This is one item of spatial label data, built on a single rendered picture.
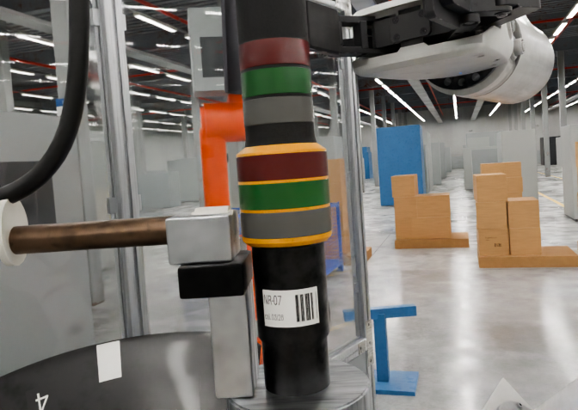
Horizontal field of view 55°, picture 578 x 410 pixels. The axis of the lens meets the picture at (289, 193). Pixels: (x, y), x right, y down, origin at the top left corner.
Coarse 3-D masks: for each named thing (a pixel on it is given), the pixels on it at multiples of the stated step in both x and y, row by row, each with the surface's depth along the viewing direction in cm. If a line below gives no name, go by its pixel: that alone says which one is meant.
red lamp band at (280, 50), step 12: (240, 48) 25; (252, 48) 25; (264, 48) 24; (276, 48) 24; (288, 48) 25; (300, 48) 25; (240, 60) 26; (252, 60) 25; (264, 60) 25; (276, 60) 24; (288, 60) 25; (300, 60) 25; (240, 72) 26
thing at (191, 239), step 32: (192, 224) 25; (224, 224) 25; (192, 256) 25; (224, 256) 25; (192, 288) 25; (224, 288) 25; (224, 320) 25; (224, 352) 25; (256, 352) 28; (224, 384) 26; (256, 384) 27; (352, 384) 26
